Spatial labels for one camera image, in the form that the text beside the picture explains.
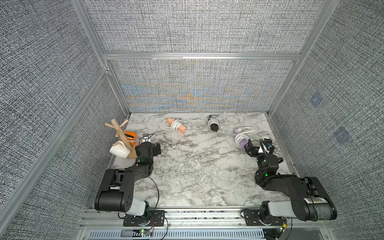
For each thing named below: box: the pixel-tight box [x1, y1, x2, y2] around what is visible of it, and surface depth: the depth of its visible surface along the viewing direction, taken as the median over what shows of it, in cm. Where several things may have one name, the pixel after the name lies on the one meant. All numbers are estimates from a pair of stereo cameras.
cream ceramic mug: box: [109, 140, 131, 159], surface depth 89 cm
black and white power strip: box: [209, 122, 220, 133], surface depth 106 cm
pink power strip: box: [166, 117, 187, 134], surface depth 107 cm
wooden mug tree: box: [104, 119, 138, 159], surface depth 82 cm
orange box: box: [124, 131, 137, 140], surface depth 94 cm
